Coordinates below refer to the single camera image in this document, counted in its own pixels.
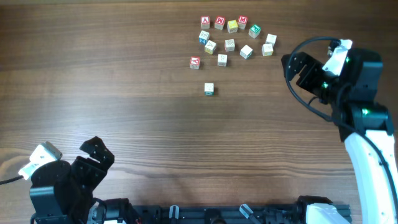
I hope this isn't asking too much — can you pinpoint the white block blue side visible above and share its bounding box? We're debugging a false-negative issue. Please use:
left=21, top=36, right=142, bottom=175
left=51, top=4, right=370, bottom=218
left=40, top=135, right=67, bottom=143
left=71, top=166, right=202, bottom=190
left=240, top=45, right=253, bottom=60

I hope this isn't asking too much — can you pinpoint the brown picture block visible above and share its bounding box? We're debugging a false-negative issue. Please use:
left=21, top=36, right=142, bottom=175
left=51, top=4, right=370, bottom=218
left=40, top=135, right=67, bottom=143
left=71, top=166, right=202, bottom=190
left=224, top=39, right=235, bottom=52

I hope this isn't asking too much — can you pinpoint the green sided white block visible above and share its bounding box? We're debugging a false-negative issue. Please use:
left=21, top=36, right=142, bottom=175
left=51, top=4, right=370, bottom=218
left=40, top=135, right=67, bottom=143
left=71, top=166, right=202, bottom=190
left=204, top=83, right=215, bottom=96

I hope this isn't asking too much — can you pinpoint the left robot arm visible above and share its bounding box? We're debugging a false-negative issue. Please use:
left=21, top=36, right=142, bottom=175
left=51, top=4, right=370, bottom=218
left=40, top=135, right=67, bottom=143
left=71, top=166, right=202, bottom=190
left=29, top=136, right=142, bottom=224

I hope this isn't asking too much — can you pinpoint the yellow sided block right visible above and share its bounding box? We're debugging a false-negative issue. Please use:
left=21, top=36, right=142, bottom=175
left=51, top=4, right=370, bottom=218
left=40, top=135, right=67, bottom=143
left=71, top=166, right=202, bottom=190
left=262, top=43, right=274, bottom=56

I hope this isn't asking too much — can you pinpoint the yellow sided block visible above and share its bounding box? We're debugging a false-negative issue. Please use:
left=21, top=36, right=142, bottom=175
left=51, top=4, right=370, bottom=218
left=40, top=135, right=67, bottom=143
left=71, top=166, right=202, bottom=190
left=262, top=43, right=274, bottom=56
left=205, top=40, right=216, bottom=55

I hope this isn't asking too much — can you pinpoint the plain block far right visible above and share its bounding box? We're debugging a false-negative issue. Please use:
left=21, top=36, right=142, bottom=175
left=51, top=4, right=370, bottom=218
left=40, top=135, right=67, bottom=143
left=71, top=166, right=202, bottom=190
left=266, top=34, right=277, bottom=46

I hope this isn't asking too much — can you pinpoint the green letter block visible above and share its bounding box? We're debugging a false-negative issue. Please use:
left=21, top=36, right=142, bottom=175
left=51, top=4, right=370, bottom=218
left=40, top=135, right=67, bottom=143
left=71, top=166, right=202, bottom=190
left=248, top=24, right=261, bottom=39

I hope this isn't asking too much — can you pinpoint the red M block right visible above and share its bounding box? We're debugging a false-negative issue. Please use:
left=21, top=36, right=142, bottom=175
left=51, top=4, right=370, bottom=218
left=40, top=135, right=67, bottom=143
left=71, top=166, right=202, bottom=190
left=237, top=16, right=248, bottom=29

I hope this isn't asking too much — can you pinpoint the yellow top block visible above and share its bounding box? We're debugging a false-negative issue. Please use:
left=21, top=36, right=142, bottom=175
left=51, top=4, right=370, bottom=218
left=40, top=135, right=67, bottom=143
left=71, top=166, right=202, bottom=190
left=227, top=20, right=239, bottom=34

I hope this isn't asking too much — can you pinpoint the yellow sided block centre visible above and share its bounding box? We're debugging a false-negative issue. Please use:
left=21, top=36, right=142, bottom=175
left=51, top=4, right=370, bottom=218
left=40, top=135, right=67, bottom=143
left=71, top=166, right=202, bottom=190
left=205, top=40, right=216, bottom=55

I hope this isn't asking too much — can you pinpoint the red M block tilted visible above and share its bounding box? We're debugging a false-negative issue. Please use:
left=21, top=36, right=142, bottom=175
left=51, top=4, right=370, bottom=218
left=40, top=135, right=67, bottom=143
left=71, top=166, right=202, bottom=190
left=214, top=16, right=225, bottom=30

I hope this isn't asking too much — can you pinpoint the blue sided block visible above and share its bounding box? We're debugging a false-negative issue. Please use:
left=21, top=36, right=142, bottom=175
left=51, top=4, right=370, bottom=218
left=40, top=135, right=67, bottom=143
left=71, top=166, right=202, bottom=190
left=198, top=30, right=210, bottom=45

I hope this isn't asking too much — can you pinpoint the red A block lower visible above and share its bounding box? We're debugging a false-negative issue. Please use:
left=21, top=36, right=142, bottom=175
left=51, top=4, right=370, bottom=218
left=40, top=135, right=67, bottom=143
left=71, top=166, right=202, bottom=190
left=189, top=57, right=201, bottom=70

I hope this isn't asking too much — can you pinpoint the red A block top-left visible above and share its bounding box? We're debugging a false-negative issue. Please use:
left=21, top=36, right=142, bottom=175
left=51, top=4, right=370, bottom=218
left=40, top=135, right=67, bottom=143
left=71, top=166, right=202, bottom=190
left=200, top=16, right=210, bottom=29

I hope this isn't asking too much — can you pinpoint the right camera cable black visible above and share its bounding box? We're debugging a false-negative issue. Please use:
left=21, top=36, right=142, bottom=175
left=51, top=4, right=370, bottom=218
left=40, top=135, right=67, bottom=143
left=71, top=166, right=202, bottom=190
left=284, top=36, right=398, bottom=215

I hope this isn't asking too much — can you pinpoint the camera cable black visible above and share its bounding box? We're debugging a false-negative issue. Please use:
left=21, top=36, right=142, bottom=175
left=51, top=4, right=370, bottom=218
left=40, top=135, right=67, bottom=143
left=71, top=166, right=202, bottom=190
left=0, top=175, right=24, bottom=185
left=284, top=36, right=398, bottom=215

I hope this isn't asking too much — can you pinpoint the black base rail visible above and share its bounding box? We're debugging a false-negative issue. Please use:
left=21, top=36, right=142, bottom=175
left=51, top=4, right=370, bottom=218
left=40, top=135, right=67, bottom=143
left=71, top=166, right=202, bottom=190
left=93, top=203, right=354, bottom=224

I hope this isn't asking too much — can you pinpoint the left camera cable black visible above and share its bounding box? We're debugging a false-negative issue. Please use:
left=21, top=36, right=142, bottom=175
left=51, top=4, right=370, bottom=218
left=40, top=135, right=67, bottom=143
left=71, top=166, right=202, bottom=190
left=0, top=175, right=24, bottom=185

